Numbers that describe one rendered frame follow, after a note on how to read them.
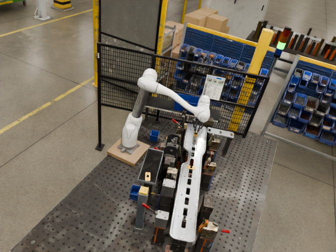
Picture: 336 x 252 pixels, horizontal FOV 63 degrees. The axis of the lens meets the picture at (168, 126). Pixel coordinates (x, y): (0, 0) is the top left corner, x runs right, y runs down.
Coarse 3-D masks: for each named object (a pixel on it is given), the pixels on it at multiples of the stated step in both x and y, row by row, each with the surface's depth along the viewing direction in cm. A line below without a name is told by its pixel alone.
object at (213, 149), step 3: (213, 138) 277; (213, 141) 273; (216, 141) 273; (219, 141) 275; (210, 144) 276; (213, 144) 276; (216, 144) 275; (210, 147) 278; (213, 147) 278; (216, 147) 278; (210, 150) 281; (213, 150) 280; (216, 150) 280; (213, 156) 286; (213, 159) 292
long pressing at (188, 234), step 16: (192, 128) 292; (192, 144) 271; (192, 176) 237; (176, 192) 221; (192, 192) 224; (176, 208) 209; (192, 208) 211; (176, 224) 198; (192, 224) 200; (192, 240) 190
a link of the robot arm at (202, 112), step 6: (156, 90) 248; (162, 90) 250; (168, 90) 251; (174, 96) 249; (180, 102) 247; (186, 102) 246; (186, 108) 245; (192, 108) 244; (198, 108) 243; (204, 108) 244; (198, 114) 243; (204, 114) 239; (204, 120) 242
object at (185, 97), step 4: (180, 96) 317; (184, 96) 316; (188, 96) 316; (192, 96) 315; (196, 96) 315; (188, 100) 319; (192, 100) 319; (196, 100) 318; (176, 104) 305; (192, 104) 303; (196, 104) 303; (176, 108) 308; (180, 108) 308
